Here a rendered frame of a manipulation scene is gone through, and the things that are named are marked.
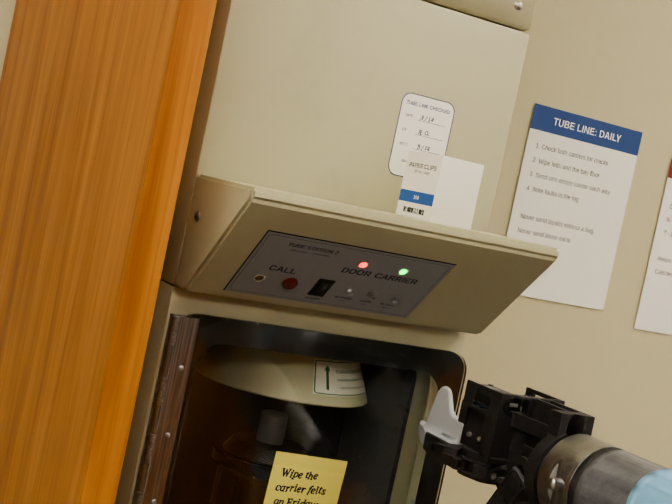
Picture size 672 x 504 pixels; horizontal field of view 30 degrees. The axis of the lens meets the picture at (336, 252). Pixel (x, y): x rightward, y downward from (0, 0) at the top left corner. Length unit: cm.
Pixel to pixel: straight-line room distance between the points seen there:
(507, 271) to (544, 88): 71
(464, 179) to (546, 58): 72
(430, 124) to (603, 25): 73
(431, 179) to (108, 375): 34
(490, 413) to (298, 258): 21
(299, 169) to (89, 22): 24
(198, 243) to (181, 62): 17
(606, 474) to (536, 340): 91
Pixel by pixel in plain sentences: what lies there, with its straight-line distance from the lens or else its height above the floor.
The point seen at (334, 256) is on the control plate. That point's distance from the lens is 107.
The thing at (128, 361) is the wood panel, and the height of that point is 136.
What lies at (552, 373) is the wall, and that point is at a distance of 192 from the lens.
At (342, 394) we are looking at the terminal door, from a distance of 118.
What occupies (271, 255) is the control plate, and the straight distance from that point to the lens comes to 105.
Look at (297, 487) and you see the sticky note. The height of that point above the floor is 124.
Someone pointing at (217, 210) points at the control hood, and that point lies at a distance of 104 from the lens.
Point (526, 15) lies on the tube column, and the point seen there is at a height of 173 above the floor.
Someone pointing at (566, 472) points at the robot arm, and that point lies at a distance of 101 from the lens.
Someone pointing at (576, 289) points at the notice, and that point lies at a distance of 191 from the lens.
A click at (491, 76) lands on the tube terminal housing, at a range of 124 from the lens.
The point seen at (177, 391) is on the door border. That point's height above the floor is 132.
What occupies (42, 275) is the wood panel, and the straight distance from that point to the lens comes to 118.
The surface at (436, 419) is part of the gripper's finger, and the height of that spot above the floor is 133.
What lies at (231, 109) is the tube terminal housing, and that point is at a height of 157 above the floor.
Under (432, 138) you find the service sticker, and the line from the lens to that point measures 121.
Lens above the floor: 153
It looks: 3 degrees down
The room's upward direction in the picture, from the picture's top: 12 degrees clockwise
